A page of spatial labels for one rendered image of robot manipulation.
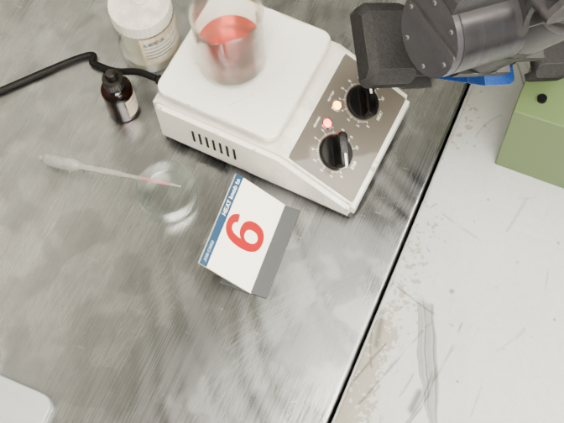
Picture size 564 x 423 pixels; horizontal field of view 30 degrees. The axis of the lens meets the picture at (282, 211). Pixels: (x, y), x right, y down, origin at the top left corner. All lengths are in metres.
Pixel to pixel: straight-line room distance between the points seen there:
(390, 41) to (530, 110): 0.18
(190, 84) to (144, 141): 0.10
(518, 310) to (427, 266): 0.09
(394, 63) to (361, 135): 0.19
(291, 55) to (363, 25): 0.17
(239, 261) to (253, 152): 0.10
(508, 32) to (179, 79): 0.34
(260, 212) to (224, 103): 0.11
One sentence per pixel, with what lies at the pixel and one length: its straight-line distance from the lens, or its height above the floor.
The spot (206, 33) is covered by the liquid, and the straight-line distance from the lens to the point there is 0.92.
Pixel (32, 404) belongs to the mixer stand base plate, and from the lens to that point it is 0.93.
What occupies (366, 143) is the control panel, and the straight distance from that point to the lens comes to 0.95.
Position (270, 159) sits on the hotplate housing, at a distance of 0.92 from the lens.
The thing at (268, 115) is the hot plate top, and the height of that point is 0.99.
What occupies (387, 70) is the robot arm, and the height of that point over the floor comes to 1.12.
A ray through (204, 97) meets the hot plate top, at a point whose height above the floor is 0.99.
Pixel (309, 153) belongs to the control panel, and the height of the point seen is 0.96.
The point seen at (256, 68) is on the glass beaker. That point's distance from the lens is 0.91.
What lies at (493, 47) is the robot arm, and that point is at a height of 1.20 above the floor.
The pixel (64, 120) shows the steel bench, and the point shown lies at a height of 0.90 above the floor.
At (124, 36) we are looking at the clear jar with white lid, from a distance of 1.00.
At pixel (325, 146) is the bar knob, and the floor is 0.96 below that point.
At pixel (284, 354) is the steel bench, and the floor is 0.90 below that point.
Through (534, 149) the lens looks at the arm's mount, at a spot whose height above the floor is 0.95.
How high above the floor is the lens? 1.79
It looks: 67 degrees down
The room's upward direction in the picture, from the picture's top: 5 degrees counter-clockwise
